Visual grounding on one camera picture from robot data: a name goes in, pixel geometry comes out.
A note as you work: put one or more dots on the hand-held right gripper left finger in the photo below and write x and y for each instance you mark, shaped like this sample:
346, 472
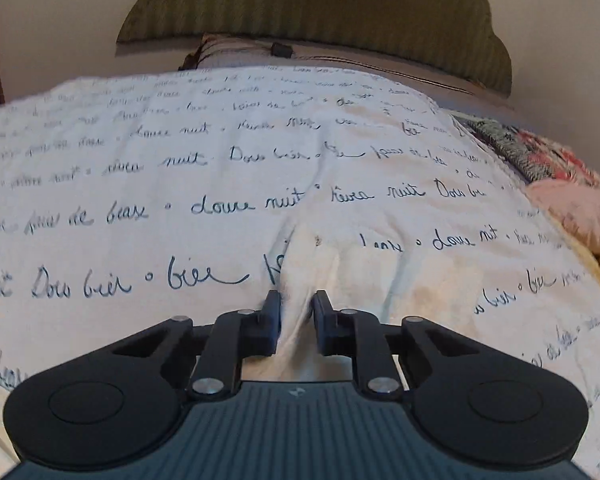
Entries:
274, 322

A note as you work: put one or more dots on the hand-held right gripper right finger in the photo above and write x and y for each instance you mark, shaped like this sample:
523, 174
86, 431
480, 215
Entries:
321, 322

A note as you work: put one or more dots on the white script-print blanket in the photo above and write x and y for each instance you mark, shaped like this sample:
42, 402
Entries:
155, 185

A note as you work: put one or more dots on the floral patchwork quilt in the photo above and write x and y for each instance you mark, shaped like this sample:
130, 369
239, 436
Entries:
530, 152

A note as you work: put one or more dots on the small black device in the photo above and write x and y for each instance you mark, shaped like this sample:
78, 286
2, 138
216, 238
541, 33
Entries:
281, 50

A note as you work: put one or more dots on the striped pillow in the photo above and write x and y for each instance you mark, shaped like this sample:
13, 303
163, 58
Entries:
230, 52

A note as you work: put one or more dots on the pink cloth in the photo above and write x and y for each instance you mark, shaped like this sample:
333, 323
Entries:
575, 210

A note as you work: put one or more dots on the green padded headboard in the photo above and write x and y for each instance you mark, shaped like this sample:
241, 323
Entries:
320, 5

